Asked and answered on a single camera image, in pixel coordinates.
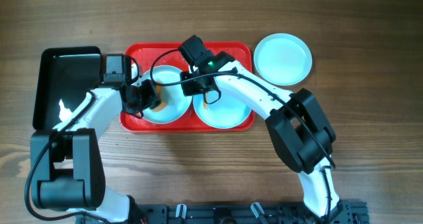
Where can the orange green sponge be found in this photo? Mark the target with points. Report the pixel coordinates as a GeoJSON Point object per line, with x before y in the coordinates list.
{"type": "Point", "coordinates": [160, 101]}

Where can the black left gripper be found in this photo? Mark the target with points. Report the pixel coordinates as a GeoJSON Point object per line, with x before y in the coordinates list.
{"type": "Point", "coordinates": [149, 98]}

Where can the white plate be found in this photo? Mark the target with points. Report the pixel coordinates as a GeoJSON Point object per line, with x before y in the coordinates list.
{"type": "Point", "coordinates": [173, 101]}
{"type": "Point", "coordinates": [221, 112]}
{"type": "Point", "coordinates": [283, 59]}

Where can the red plastic tray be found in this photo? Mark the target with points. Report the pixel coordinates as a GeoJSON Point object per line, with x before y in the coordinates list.
{"type": "Point", "coordinates": [145, 53]}

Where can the white plate top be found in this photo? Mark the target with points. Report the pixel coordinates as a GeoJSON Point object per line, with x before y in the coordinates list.
{"type": "Point", "coordinates": [221, 112]}

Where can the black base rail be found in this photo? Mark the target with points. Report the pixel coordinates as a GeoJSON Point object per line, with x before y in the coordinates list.
{"type": "Point", "coordinates": [292, 212]}

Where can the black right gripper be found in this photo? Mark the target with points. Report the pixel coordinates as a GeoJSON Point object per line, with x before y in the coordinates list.
{"type": "Point", "coordinates": [189, 90]}

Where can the black water container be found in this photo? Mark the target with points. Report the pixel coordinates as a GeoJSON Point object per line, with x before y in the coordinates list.
{"type": "Point", "coordinates": [65, 75]}

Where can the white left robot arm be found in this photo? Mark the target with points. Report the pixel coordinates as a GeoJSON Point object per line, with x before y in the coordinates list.
{"type": "Point", "coordinates": [66, 170]}

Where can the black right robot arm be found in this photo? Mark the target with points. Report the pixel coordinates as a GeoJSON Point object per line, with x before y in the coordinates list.
{"type": "Point", "coordinates": [299, 130]}

